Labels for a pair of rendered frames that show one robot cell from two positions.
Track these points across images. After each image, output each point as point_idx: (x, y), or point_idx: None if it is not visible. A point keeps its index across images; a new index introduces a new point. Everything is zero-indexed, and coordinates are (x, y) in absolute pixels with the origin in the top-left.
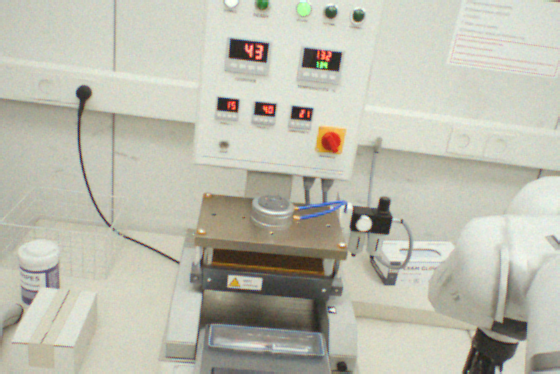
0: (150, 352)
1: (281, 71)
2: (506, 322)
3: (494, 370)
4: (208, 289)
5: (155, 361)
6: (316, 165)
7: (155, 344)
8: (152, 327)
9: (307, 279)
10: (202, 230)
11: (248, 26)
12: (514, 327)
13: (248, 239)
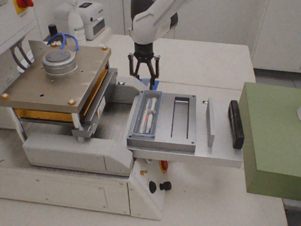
0: (52, 222)
1: None
2: (173, 22)
3: (153, 55)
4: (94, 131)
5: (63, 218)
6: (22, 25)
7: (44, 219)
8: (22, 221)
9: (111, 77)
10: (72, 100)
11: None
12: (176, 22)
13: (88, 81)
